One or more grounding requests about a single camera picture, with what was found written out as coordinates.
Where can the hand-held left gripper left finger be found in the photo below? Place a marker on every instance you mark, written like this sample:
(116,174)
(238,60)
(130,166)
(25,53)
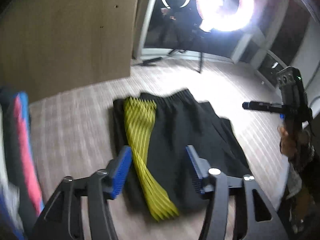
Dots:
(121,172)

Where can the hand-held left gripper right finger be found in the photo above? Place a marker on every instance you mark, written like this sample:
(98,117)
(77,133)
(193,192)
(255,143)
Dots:
(193,170)

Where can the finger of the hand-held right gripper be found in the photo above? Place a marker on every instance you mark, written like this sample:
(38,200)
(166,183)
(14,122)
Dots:
(260,106)

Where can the black shorts with yellow stripes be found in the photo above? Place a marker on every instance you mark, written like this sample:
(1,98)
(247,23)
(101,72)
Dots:
(180,135)

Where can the person's right forearm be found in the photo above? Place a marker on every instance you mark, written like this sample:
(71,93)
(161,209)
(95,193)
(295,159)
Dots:
(305,180)

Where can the person's right hand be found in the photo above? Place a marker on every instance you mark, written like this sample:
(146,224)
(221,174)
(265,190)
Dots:
(287,142)

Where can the pink white plaid blanket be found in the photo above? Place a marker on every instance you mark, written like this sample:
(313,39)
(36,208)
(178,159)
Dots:
(75,130)

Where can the black tripod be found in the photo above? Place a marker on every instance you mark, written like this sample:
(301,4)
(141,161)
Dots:
(200,62)

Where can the pink and blue garment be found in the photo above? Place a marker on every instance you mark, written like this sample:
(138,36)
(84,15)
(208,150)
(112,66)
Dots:
(22,142)

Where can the wooden cabinet panel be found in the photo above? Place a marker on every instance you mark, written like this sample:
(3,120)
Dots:
(62,42)

